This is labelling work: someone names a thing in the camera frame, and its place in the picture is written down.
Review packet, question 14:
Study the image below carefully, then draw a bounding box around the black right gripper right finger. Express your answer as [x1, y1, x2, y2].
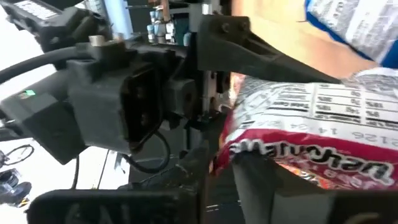
[231, 154, 398, 224]

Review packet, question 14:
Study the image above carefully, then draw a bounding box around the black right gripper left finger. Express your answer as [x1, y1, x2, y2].
[26, 146, 209, 224]

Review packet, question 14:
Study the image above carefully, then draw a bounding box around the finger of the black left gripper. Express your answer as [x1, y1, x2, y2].
[197, 14, 341, 83]

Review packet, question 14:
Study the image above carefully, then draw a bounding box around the red Maruchan ramen pack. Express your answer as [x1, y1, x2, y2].
[213, 67, 398, 191]

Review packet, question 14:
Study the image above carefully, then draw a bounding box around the blue Maruchan ramen pack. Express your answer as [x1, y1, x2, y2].
[303, 0, 398, 70]

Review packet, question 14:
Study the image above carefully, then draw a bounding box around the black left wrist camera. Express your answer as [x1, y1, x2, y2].
[67, 58, 164, 154]

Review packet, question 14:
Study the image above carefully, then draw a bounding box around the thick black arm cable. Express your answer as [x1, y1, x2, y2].
[0, 46, 78, 85]

